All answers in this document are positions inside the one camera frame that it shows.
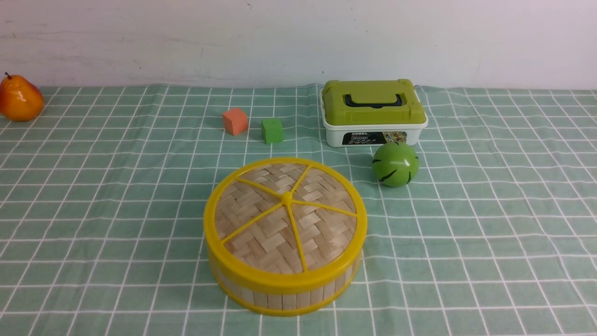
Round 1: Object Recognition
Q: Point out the green lidded white toolbox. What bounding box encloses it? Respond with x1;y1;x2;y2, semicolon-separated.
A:
320;79;428;147

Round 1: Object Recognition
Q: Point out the yellow woven bamboo steamer lid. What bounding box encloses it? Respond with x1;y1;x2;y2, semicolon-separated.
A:
203;157;367;295

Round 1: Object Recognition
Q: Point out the green striped toy ball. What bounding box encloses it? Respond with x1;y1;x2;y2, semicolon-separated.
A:
372;142;419;188

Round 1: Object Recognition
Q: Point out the orange yellow toy pear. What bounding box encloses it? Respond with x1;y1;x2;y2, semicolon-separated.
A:
0;72;44;122

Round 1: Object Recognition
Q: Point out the green checkered tablecloth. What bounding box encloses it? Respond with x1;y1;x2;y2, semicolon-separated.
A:
0;85;597;336

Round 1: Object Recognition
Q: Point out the green foam cube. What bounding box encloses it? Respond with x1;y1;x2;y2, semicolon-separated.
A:
261;118;284;144

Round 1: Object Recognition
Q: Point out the yellow bamboo steamer basket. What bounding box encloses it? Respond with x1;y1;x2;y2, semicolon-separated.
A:
208;257;361;316

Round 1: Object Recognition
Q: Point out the orange foam cube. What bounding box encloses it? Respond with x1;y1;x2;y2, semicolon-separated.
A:
222;108;248;136

